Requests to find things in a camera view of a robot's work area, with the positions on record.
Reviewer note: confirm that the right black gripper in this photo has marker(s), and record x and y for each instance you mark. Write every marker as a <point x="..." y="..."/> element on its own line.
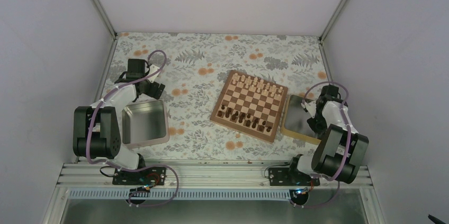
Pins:
<point x="316" y="128"/>

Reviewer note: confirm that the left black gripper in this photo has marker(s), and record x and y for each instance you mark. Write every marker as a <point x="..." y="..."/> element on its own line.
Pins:
<point x="152" y="91"/>

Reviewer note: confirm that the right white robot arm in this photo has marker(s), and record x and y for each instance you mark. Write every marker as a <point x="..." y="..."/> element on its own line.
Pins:
<point x="342" y="148"/>

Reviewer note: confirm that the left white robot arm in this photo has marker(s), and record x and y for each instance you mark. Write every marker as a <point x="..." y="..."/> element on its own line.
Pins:
<point x="96" y="133"/>

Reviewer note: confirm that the yellow tin with dark pieces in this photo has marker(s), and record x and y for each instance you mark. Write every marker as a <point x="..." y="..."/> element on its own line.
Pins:
<point x="294" y="121"/>

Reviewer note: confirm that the empty silver metal tin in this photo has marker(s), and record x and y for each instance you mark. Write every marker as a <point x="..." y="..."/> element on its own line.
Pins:
<point x="145" y="124"/>

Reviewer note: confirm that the floral patterned table mat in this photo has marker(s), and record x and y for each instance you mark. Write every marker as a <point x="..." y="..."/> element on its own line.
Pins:
<point x="195" y="68"/>

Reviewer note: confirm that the wooden chessboard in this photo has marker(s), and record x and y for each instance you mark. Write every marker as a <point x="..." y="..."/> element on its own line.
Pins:
<point x="255" y="96"/>

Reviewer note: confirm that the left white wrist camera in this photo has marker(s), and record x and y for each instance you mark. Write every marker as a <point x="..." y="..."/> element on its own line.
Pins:
<point x="154" y="71"/>

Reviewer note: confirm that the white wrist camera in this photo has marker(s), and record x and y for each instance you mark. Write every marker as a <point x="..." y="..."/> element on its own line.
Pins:
<point x="309" y="106"/>
<point x="154" y="71"/>

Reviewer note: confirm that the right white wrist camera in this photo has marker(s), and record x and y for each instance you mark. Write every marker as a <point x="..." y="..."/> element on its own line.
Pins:
<point x="309" y="106"/>

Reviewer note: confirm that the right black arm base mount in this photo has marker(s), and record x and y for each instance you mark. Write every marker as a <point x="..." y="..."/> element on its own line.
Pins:
<point x="281" y="175"/>

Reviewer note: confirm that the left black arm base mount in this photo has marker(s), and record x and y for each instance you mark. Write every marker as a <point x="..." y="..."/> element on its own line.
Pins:
<point x="141" y="182"/>

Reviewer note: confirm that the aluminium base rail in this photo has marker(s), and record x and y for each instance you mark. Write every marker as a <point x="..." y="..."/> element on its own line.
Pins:
<point x="194" y="180"/>

